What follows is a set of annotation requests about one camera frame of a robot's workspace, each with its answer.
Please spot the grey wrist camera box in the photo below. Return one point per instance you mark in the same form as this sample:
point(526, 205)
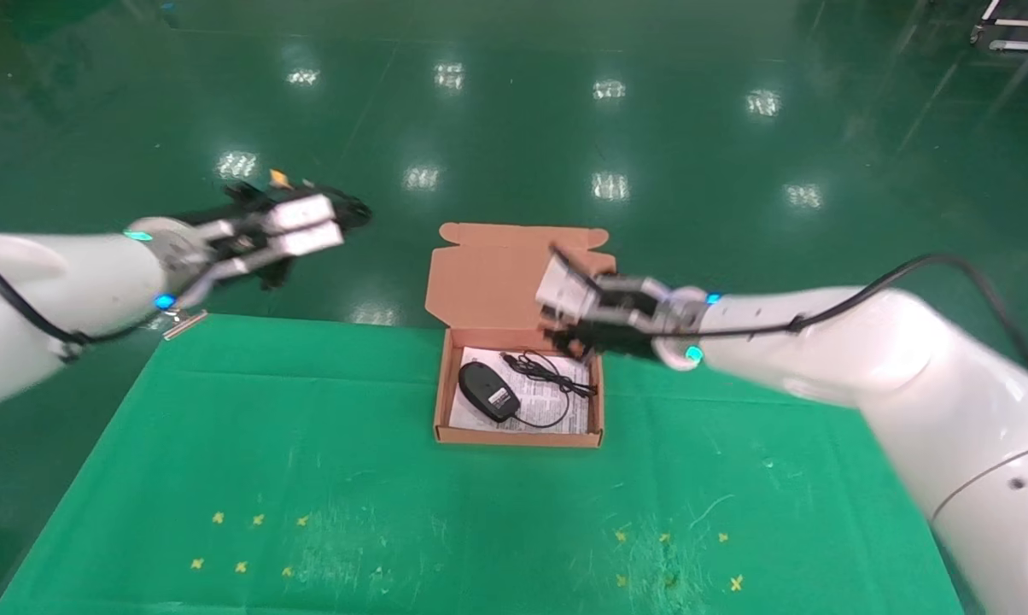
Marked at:
point(305, 224)
point(565, 290)

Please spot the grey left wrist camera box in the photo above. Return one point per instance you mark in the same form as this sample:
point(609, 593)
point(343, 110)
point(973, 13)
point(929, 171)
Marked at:
point(305, 224)

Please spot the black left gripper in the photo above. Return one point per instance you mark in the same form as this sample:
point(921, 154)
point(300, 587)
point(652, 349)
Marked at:
point(275, 195)

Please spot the white printed instruction sheet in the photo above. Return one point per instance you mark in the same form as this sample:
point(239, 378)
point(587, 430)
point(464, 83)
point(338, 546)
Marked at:
point(557, 410)

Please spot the white metal trolley frame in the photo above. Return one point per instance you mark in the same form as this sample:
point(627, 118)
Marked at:
point(1022, 44)

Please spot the green table mat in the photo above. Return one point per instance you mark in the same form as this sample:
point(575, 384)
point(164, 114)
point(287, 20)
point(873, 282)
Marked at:
point(394, 512)

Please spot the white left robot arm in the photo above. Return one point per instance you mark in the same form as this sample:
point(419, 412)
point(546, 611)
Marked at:
point(53, 290)

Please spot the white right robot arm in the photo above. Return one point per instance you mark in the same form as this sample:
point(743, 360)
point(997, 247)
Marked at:
point(864, 350)

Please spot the metal mat clip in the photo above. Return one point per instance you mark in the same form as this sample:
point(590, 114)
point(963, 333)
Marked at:
point(185, 323)

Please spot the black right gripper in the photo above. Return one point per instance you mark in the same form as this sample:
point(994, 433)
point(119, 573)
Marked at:
point(625, 337)

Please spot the orange cardboard box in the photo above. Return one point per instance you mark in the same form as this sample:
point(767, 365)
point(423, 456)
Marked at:
point(488, 282)

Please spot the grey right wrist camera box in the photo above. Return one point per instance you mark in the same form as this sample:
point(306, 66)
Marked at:
point(565, 290)

